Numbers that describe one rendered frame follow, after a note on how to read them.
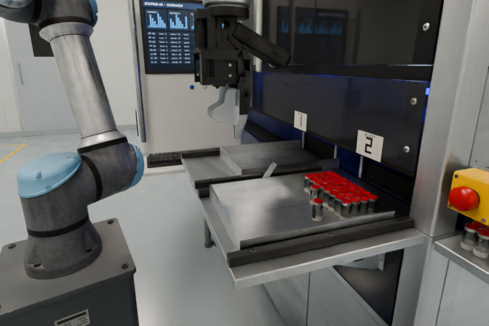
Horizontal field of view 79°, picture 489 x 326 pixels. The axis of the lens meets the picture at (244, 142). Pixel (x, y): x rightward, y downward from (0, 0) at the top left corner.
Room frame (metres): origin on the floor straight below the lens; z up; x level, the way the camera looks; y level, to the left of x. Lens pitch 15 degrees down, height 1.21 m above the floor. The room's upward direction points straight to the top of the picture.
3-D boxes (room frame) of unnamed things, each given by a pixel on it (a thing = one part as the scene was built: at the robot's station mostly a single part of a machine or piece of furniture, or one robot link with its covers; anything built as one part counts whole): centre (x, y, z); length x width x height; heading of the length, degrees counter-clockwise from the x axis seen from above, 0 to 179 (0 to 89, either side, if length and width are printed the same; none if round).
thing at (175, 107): (1.46, 0.27, 1.19); 0.50 x 0.19 x 0.78; 109
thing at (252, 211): (0.63, -0.11, 0.90); 0.34 x 0.26 x 0.04; 108
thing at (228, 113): (0.49, 0.03, 1.13); 0.06 x 0.03 x 0.09; 109
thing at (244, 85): (0.49, 0.00, 1.17); 0.05 x 0.02 x 0.09; 19
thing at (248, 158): (0.99, -0.11, 0.90); 0.34 x 0.26 x 0.04; 109
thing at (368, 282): (1.51, -0.03, 0.73); 1.98 x 0.01 x 0.25; 19
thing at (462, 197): (0.45, -0.37, 0.99); 0.04 x 0.04 x 0.04; 19
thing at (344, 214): (0.66, -0.20, 0.90); 0.18 x 0.02 x 0.05; 18
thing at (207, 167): (0.80, -0.10, 0.87); 0.70 x 0.48 x 0.02; 19
